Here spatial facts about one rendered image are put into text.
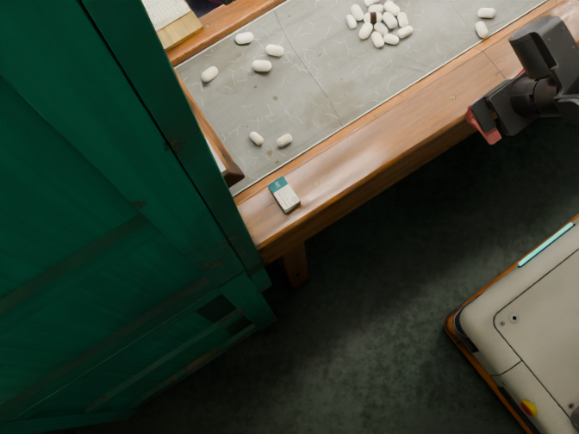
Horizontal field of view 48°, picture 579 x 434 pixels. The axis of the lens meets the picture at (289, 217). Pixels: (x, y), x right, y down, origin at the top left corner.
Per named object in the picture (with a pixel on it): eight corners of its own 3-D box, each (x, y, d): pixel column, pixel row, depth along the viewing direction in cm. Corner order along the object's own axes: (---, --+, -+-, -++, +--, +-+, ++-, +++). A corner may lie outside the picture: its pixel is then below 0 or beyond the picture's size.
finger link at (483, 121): (445, 108, 100) (476, 105, 91) (481, 82, 101) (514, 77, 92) (466, 145, 101) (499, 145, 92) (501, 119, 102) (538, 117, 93)
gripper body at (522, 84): (482, 98, 92) (511, 96, 85) (537, 58, 93) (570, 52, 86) (504, 137, 94) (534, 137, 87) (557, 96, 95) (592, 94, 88)
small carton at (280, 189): (301, 203, 122) (300, 201, 120) (284, 213, 122) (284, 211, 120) (283, 178, 123) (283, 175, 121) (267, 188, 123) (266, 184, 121)
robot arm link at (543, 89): (575, 124, 81) (609, 98, 82) (549, 77, 79) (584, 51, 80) (541, 125, 88) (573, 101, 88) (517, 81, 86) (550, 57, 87)
